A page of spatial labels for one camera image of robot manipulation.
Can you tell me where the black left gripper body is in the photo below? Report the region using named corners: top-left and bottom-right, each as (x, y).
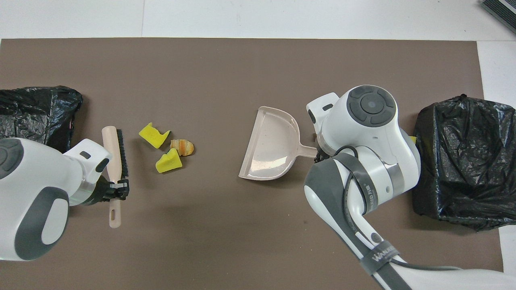
top-left (92, 177), bottom-right (117, 206)

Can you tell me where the beige brush with black bristles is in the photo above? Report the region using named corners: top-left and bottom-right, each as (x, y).
top-left (101, 126), bottom-right (129, 229)

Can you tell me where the wedge shaped yellow sponge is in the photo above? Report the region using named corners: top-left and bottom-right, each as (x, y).
top-left (155, 148), bottom-right (183, 174)

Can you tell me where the beige plastic dustpan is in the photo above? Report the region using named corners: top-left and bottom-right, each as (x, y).
top-left (238, 106), bottom-right (319, 181)

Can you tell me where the notched yellow sponge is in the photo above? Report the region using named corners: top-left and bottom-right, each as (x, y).
top-left (138, 122), bottom-right (171, 149)

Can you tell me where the pale striped croissant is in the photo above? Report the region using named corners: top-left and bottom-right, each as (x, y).
top-left (170, 139), bottom-right (195, 157)

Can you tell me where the black bag lined bin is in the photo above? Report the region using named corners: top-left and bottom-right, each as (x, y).
top-left (411, 94), bottom-right (516, 232)
top-left (0, 85), bottom-right (83, 153)

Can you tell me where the brown table mat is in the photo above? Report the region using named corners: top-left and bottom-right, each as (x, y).
top-left (0, 38), bottom-right (505, 290)

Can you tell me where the dark grey ribbed panel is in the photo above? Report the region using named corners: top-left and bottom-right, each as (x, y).
top-left (480, 0), bottom-right (516, 35)

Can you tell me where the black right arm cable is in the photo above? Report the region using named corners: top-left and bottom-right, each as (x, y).
top-left (337, 145), bottom-right (464, 271)

